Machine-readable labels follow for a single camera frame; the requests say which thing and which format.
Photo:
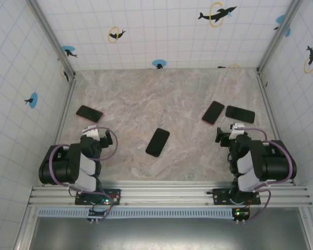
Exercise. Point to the blue circle fish sticker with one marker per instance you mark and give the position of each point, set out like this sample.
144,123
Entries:
159,62
34,100

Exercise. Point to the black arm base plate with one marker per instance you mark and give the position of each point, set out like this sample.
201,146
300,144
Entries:
114,194
219,195

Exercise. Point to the grey metal sheet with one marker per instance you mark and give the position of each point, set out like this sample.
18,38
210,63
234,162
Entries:
172,234

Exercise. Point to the aluminium table edge rail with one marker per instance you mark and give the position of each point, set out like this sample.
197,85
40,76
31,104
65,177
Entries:
268,104
66,104

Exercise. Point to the small black controller board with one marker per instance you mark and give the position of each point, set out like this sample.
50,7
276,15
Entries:
96,213
240,214

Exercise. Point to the dark teal phone case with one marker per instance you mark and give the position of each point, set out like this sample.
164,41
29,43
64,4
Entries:
253,117

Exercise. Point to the blue circle shark sticker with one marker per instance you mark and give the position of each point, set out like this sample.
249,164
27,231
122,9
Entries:
67,48

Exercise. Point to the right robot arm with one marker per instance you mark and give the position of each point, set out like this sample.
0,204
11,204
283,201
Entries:
274,161

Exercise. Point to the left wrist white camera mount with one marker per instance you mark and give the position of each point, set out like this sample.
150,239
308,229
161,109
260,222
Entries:
92,132

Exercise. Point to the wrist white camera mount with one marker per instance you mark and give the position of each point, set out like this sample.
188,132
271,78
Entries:
236,129
92,132

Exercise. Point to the aluminium rail beam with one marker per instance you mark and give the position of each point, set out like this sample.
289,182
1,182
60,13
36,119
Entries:
167,195

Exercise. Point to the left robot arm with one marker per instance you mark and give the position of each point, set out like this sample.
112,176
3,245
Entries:
60,164

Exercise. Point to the blue smartphone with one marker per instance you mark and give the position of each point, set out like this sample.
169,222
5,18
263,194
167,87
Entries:
89,113

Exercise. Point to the black screen smartphone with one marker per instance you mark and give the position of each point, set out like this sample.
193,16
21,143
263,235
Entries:
240,114
213,113
157,142

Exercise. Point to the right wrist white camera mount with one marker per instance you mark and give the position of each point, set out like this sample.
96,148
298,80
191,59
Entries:
236,129

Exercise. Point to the aluminium corner post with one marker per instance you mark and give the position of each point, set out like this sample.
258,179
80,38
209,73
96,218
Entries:
50,36
279,34

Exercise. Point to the red circuit board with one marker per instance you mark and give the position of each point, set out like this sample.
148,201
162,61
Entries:
113,195

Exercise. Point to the aluminium frame leg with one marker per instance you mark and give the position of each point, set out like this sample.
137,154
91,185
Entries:
24,229
309,229

